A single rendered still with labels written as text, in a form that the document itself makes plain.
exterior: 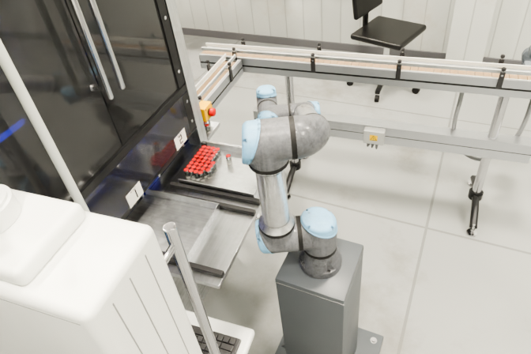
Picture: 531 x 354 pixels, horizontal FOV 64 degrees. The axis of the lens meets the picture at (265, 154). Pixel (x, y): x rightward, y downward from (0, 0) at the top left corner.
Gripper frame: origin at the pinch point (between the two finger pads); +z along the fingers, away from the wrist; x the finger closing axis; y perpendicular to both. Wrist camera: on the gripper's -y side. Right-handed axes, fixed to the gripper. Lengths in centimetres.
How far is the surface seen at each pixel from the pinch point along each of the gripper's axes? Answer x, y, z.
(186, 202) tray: -28.1, -25.0, 3.5
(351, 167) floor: 107, 16, 91
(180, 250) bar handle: -84, 17, -50
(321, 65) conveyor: 82, 1, -2
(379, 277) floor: 21, 49, 91
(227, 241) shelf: -41.2, -1.1, 3.7
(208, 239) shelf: -42.5, -8.1, 3.8
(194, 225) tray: -37.9, -16.0, 3.6
